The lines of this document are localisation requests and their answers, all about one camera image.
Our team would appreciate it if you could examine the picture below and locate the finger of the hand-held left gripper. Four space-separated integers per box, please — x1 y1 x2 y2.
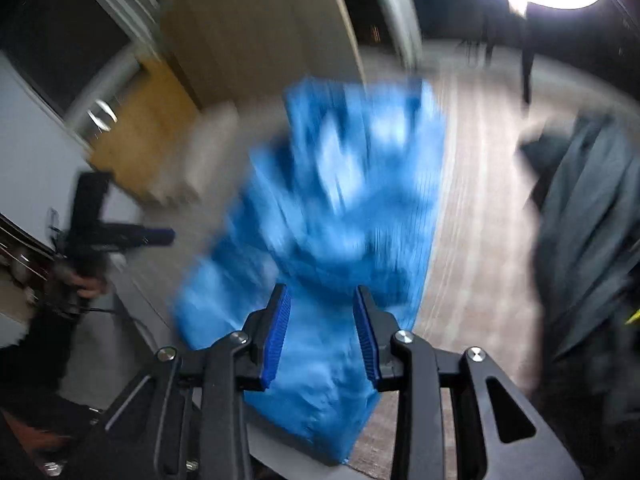
127 227 177 248

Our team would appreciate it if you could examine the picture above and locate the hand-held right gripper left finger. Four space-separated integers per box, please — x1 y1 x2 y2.
87 283 292 480

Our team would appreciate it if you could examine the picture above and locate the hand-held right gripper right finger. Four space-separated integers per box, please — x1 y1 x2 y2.
352 285 586 480

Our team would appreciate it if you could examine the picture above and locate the blue garment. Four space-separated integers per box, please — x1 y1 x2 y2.
172 76 448 467

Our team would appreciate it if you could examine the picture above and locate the person's left forearm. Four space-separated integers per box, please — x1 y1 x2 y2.
0 300 81 401

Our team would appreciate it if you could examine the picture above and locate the person's left hand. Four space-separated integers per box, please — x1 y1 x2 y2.
75 272 108 301

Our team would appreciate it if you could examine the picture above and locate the folded beige garment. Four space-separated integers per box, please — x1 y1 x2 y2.
147 102 291 211

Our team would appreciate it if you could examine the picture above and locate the pine wood board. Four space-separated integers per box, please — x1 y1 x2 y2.
87 57 201 198

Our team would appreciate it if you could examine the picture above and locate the plaid woven mat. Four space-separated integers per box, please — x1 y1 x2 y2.
345 55 576 480

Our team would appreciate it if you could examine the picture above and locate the large light wood panel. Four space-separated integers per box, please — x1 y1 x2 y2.
160 0 368 111

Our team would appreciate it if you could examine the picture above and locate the dark grey jacket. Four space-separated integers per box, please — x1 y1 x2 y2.
517 110 640 436

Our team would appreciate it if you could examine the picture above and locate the black ring light stand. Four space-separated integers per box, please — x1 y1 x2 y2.
517 5 536 106

